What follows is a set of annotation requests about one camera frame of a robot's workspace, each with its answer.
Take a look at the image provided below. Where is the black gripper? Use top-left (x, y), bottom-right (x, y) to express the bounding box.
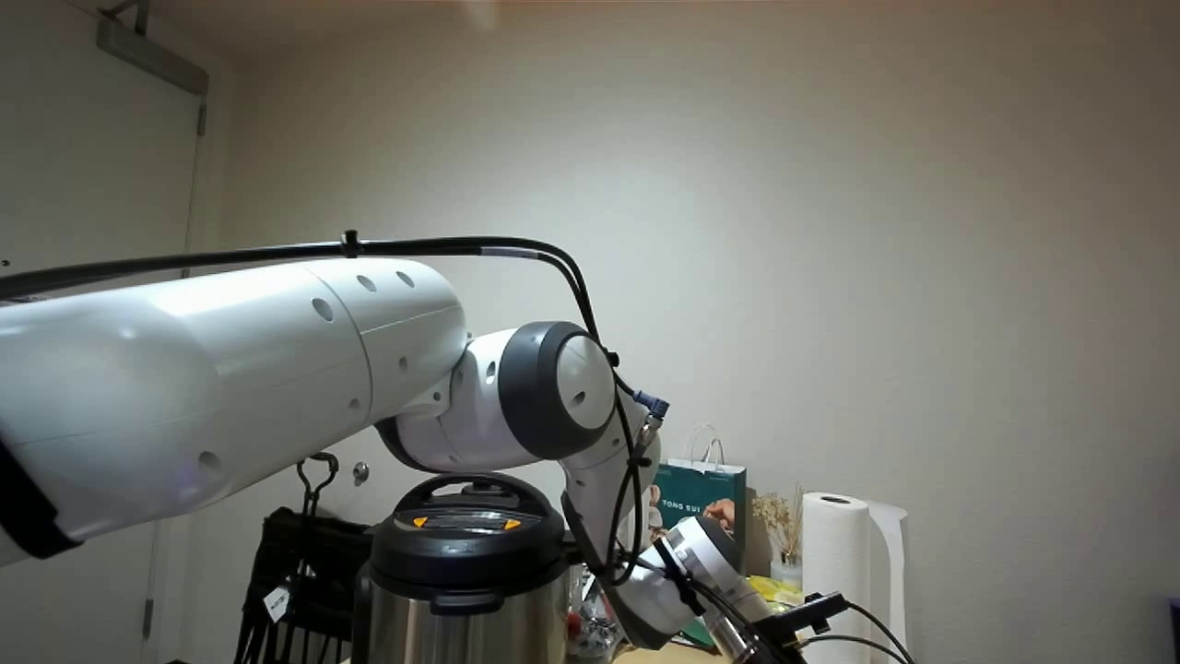
top-left (732, 591), bottom-right (856, 664)

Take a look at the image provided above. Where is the green paper gift bag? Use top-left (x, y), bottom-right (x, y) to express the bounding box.
top-left (647, 436), bottom-right (750, 545)

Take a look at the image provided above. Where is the white door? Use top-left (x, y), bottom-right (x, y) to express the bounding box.
top-left (0, 0), bottom-right (240, 664)

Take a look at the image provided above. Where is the black steel pressure cooker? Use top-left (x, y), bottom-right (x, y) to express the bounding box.
top-left (351, 468), bottom-right (582, 664)

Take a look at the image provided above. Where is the grey door closer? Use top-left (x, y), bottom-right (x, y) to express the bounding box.
top-left (92, 0), bottom-right (213, 103)

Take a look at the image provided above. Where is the yellow snack bag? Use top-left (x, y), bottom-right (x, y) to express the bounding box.
top-left (732, 570), bottom-right (805, 620)

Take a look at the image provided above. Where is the white paper towel roll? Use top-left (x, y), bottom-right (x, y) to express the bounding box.
top-left (797, 486), bottom-right (910, 664)

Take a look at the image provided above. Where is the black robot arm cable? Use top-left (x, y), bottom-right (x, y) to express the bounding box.
top-left (0, 228), bottom-right (674, 582)

